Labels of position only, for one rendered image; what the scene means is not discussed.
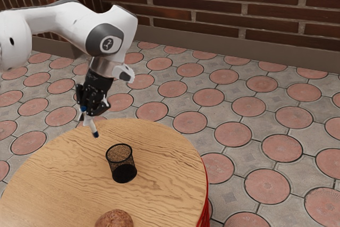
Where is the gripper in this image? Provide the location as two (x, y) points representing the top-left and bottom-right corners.
(74, 70), (114, 117)

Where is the white pen with blue ends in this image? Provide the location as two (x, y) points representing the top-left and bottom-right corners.
(78, 105), (100, 139)

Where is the black mesh pen holder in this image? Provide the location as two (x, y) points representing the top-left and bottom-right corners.
(105, 143), (138, 184)

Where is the brown round potato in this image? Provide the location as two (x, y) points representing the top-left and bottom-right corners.
(95, 208), (134, 227)

